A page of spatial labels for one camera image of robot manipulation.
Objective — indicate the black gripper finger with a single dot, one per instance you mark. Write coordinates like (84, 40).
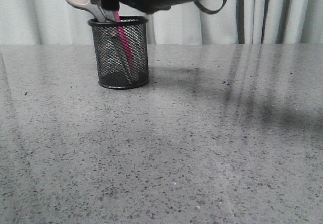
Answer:
(110, 5)

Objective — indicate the grey orange scissors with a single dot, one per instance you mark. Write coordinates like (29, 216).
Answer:
(83, 2)

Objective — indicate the pink highlighter pen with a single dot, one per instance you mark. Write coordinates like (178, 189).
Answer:
(125, 53)

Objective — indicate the black mesh pen bin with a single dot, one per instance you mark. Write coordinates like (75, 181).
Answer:
(135, 29)

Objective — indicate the grey pleated curtain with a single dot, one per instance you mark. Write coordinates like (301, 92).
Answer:
(34, 22)

